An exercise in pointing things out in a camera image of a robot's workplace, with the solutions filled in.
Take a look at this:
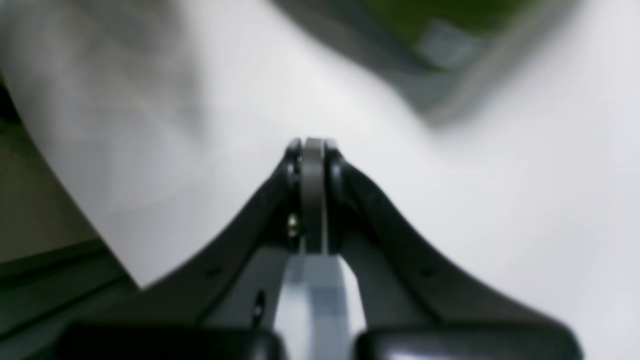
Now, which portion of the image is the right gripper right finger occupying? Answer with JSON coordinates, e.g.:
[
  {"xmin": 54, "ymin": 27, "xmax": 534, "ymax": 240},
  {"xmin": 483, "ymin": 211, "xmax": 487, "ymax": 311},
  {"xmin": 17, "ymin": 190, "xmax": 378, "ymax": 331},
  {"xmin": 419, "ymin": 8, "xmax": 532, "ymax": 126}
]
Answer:
[{"xmin": 325, "ymin": 140, "xmax": 584, "ymax": 360}]

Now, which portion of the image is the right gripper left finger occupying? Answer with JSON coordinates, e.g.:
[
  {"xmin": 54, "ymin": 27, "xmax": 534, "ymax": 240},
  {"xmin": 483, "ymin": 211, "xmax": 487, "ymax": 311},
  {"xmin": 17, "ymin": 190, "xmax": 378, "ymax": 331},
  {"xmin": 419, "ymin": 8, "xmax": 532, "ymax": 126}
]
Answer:
[{"xmin": 55, "ymin": 137, "xmax": 324, "ymax": 360}]

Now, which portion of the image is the aluminium frame rail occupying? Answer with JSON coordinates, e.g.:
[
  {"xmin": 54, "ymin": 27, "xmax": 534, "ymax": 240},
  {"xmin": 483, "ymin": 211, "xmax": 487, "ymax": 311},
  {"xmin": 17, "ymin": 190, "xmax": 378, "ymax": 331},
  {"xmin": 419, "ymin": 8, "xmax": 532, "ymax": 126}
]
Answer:
[{"xmin": 0, "ymin": 239, "xmax": 138, "ymax": 360}]

